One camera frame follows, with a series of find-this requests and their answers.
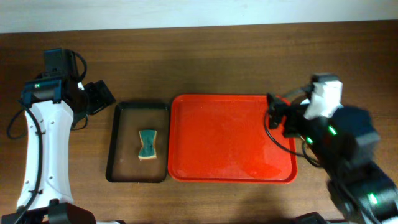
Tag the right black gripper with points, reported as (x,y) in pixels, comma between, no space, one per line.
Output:
(288,121)

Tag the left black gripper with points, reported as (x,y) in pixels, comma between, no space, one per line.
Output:
(97,97)

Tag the green and yellow sponge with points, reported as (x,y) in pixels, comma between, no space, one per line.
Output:
(148,150)

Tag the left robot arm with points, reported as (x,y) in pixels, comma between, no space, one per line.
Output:
(52,107)

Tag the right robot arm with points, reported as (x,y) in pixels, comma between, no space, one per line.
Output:
(343,145)

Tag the red plastic tray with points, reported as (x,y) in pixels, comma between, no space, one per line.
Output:
(221,138)

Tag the black rectangular tray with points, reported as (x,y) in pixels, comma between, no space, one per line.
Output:
(123,162)

